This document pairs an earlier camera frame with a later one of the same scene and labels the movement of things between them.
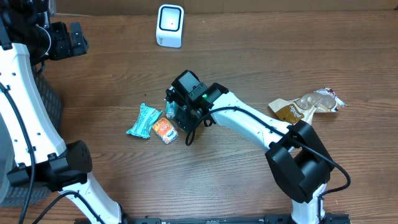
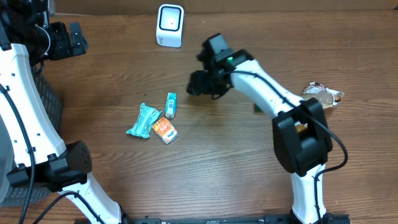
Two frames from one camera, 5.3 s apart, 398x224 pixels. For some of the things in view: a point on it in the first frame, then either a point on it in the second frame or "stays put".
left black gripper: [74, 40] stays put
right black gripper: [185, 119] → [197, 82]
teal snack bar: [147, 116] stays put
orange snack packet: [165, 130] stays put
